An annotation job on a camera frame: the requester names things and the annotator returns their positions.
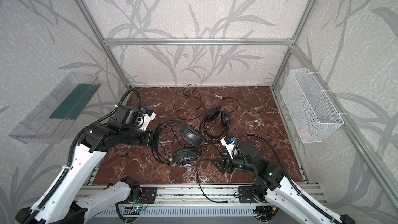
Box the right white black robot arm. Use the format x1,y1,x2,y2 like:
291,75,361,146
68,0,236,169
211,134,355,224

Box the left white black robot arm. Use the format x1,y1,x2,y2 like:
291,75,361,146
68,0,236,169
15,89,156,224

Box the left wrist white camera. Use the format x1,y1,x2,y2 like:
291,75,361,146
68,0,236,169
137,108,156,131

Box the wrist white camera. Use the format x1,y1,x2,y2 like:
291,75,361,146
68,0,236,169
137,108,156,131
220,136,238,159

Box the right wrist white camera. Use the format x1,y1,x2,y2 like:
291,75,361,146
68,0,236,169
220,136,238,159

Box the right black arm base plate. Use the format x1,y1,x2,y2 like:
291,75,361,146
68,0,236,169
237,186,258,204

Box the aluminium front rail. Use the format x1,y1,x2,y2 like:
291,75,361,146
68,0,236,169
69,184,327,207

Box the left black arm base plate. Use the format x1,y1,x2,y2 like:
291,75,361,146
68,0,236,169
137,187,158,204

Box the white wire mesh basket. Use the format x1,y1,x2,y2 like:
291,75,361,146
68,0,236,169
281,68,344,143

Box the clear plastic wall tray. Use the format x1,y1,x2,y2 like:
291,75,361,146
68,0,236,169
9,72,101,144

